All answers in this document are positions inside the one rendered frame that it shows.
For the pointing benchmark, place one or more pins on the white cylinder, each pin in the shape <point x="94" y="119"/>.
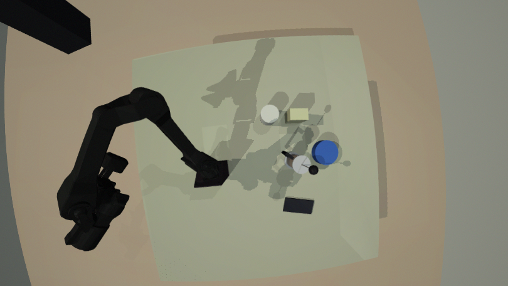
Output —
<point x="269" y="114"/>

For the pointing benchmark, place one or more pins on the pale yellow rectangular block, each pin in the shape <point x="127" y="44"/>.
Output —
<point x="297" y="115"/>

